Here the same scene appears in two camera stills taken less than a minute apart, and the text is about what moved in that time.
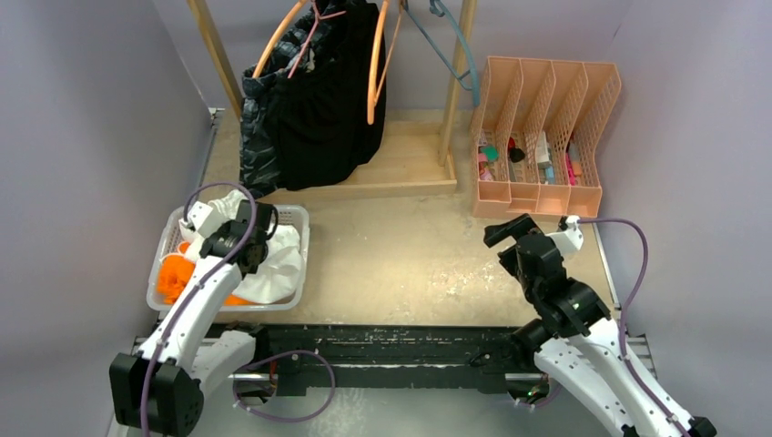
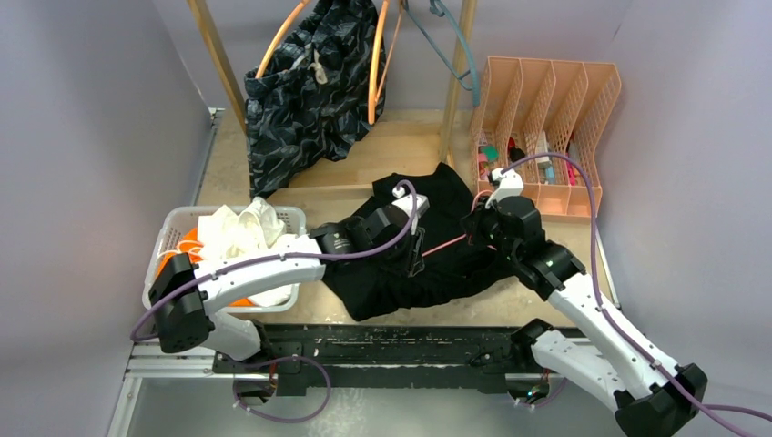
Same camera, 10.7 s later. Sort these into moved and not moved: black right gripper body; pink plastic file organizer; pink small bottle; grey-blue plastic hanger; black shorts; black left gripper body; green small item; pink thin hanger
Moved: pink thin hanger; black right gripper body; black left gripper body; black shorts
Not moved: grey-blue plastic hanger; green small item; pink plastic file organizer; pink small bottle
